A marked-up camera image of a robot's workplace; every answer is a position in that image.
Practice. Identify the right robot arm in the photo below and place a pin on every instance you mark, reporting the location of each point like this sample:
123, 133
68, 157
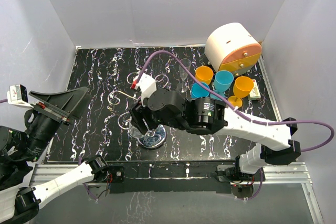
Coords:
207, 116

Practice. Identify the yellow wine glass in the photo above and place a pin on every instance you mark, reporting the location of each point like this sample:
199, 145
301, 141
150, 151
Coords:
241, 89
204, 74

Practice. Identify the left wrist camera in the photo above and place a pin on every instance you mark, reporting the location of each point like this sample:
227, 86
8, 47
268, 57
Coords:
17, 96

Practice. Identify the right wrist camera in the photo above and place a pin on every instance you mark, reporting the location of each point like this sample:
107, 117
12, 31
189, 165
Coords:
146, 85

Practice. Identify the chrome wire glass rack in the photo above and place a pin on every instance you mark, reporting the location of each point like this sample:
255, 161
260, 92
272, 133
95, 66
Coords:
153, 139

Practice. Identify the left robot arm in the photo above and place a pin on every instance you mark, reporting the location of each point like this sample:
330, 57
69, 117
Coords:
22, 200

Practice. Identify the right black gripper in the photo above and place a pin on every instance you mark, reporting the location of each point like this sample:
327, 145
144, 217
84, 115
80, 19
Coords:
141, 117

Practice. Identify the white and orange appliance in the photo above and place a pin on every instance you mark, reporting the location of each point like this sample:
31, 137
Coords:
232, 48

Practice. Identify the clear ribbed wine glass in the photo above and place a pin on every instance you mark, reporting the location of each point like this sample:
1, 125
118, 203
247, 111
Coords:
183, 74

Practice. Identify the black front base bar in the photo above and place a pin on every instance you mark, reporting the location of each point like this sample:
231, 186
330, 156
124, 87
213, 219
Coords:
163, 177

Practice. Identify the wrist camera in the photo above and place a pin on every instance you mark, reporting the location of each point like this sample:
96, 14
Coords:
17, 96
146, 85

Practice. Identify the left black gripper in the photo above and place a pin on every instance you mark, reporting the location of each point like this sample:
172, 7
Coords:
73, 101

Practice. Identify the blue wine glass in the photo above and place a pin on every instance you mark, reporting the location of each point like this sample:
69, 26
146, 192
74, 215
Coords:
198, 92
222, 82

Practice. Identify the cream switch box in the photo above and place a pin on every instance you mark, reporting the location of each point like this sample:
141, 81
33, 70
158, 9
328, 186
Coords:
254, 94

